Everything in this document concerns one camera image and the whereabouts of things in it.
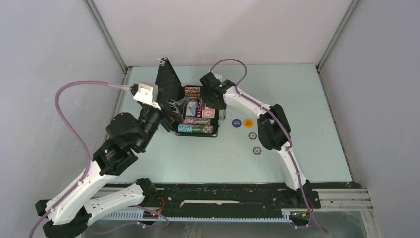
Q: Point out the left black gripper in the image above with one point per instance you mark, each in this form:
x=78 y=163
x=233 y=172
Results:
x=168 y=113

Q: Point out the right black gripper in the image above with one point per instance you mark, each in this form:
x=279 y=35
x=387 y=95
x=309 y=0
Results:
x=204 y=93

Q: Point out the red playing card deck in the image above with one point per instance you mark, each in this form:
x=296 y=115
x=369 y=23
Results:
x=208 y=113

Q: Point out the blue small blind button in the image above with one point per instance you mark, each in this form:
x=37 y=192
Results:
x=236 y=123

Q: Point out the orange big blind button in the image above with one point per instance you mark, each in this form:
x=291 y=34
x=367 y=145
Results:
x=248 y=123

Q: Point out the poker chip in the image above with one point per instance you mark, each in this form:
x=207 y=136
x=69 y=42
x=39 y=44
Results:
x=256 y=150
x=252 y=135

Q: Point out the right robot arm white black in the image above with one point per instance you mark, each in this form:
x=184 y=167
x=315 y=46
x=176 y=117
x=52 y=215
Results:
x=272 y=124

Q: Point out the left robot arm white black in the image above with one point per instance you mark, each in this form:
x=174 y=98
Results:
x=72 y=211

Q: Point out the top red chip row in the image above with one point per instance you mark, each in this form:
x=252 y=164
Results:
x=192 y=90

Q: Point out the blue playing card deck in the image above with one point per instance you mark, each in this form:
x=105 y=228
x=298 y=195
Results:
x=191 y=109

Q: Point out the red dice strip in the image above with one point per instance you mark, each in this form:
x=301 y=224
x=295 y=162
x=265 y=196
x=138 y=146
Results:
x=199 y=112

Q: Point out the blue green chip row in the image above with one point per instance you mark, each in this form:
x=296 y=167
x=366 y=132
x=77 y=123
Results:
x=201 y=129

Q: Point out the black poker case base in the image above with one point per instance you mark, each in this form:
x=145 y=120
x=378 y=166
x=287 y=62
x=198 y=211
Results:
x=214 y=121

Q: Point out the pink chip row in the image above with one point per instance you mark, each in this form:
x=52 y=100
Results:
x=197 y=121

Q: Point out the silver case handle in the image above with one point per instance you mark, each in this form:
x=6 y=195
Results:
x=222 y=114

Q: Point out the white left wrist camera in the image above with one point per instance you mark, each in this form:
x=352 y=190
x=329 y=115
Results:
x=146 y=94

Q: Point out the aluminium rail frame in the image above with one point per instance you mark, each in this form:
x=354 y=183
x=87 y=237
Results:
x=320 y=198

